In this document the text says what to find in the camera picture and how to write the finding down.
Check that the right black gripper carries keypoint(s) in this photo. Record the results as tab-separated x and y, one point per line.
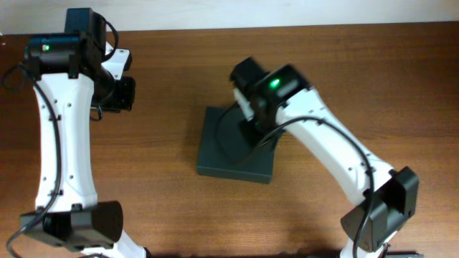
254	136

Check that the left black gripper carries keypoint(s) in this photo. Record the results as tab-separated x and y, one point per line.
128	99

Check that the black gift box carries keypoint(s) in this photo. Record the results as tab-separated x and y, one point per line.
219	156

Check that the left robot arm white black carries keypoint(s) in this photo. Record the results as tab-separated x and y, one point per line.
73	74

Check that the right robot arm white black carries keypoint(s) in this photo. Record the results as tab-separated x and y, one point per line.
283	100

